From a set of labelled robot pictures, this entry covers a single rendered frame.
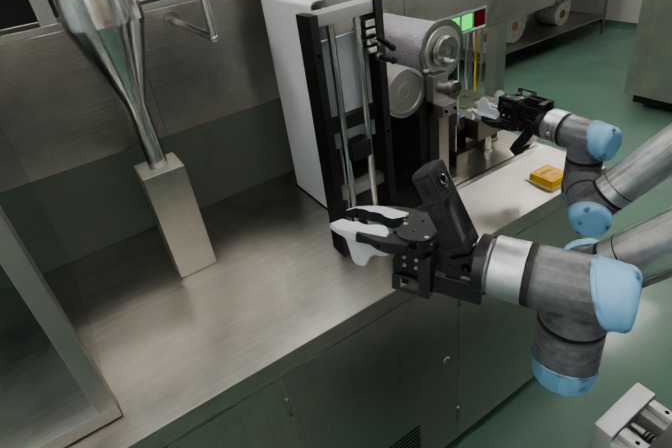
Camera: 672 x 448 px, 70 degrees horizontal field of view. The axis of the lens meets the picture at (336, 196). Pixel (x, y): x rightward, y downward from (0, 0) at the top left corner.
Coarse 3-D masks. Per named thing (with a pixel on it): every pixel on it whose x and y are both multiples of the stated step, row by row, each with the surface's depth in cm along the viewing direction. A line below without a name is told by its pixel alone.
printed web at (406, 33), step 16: (320, 0) 111; (384, 16) 132; (400, 16) 129; (320, 32) 104; (384, 32) 128; (400, 32) 124; (416, 32) 119; (400, 48) 124; (416, 48) 119; (400, 64) 126; (416, 64) 121
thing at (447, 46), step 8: (440, 40) 116; (448, 40) 117; (456, 40) 119; (432, 48) 118; (440, 48) 117; (448, 48) 118; (456, 48) 120; (432, 56) 118; (440, 56) 118; (448, 56) 120; (456, 56) 121; (440, 64) 119; (448, 64) 120
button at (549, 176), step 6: (540, 168) 129; (546, 168) 128; (552, 168) 128; (558, 168) 128; (534, 174) 127; (540, 174) 126; (546, 174) 126; (552, 174) 126; (558, 174) 125; (534, 180) 128; (540, 180) 126; (546, 180) 124; (552, 180) 123; (558, 180) 124; (546, 186) 125; (552, 186) 124
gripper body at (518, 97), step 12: (504, 96) 114; (516, 96) 113; (528, 96) 111; (504, 108) 114; (516, 108) 111; (528, 108) 110; (540, 108) 107; (552, 108) 108; (504, 120) 115; (516, 120) 113; (528, 120) 112; (540, 120) 107
